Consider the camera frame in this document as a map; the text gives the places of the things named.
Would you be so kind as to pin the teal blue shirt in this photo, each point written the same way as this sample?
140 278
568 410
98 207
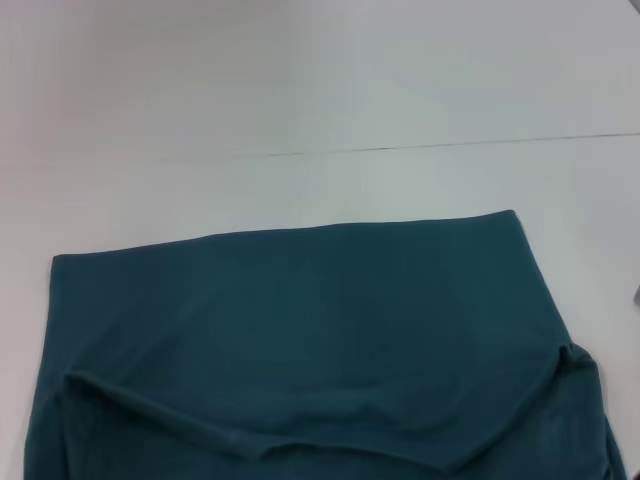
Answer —
300 325

